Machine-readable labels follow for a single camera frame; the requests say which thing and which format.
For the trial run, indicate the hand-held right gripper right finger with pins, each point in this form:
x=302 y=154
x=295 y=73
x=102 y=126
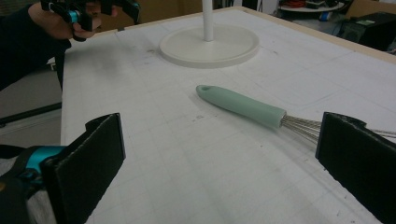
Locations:
x=358 y=155

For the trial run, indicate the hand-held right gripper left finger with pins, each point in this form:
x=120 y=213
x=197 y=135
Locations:
x=84 y=165

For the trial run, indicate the black floor bar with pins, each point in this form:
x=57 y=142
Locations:
x=29 y=113

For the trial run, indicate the white stand with round base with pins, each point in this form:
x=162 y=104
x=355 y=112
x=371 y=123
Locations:
x=209 y=46

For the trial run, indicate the black box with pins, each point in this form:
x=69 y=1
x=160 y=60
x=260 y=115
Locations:
x=370 y=31

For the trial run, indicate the blue tape roll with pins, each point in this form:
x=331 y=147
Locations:
x=326 y=16

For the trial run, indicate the cardboard box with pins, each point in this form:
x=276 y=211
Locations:
x=370 y=7

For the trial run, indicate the round white table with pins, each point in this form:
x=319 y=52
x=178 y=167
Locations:
x=311 y=6

